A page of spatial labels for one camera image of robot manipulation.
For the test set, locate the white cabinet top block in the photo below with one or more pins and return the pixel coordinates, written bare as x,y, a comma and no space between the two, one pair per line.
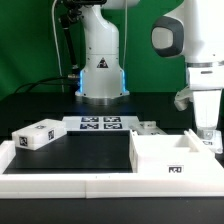
39,134

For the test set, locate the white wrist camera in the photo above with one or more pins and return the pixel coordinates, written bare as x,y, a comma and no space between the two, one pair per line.
183,98

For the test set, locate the white base tag plate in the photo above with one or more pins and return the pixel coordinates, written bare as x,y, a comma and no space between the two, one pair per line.
99,123

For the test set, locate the white cabinet body box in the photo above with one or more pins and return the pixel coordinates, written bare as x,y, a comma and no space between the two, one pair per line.
171,154

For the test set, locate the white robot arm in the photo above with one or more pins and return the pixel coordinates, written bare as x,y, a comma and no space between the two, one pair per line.
192,30

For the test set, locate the white cabinet door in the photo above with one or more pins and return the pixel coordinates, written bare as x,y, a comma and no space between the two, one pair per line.
215,144
147,128

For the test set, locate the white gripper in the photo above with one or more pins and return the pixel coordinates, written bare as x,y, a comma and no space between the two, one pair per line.
206,82

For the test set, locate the white U-shaped frame fence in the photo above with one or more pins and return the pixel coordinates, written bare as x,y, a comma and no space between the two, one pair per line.
21,186

